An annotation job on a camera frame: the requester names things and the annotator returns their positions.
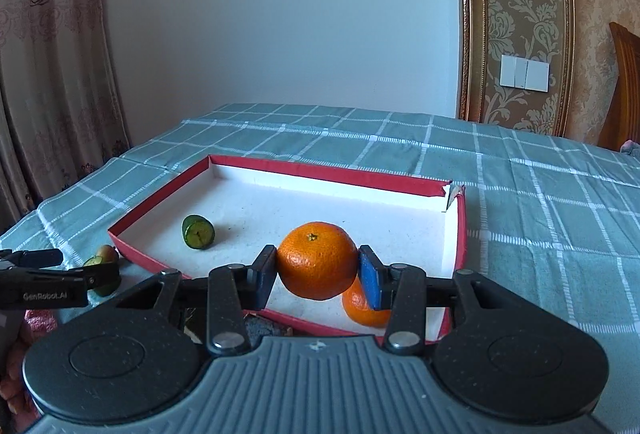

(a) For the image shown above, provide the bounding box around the dark sugarcane piece bitten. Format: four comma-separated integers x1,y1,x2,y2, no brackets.
244,313,294,344

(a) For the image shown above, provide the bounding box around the orange mandarin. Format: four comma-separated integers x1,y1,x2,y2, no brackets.
277,221,359,301
341,277,390,329

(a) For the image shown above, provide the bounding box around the green cucumber chunk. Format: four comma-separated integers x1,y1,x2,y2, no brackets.
84,255,122,297
181,215,216,250

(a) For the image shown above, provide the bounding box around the brown longan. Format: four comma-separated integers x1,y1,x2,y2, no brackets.
96,244,119,263

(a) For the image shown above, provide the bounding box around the red shallow cardboard tray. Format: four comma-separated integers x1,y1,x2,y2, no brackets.
106,153,469,345

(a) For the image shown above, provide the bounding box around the green plaid tablecloth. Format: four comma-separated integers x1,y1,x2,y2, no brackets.
1,103,639,433

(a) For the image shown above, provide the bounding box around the patterned curtain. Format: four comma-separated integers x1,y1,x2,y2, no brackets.
1,0,129,230

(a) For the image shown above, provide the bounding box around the wooden headboard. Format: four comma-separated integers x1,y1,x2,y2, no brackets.
598,22,640,150

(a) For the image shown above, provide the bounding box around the white wall switch plate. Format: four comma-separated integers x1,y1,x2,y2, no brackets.
499,54,550,92

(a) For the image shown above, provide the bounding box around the gold ornate wall frame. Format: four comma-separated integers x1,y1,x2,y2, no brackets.
457,0,575,136

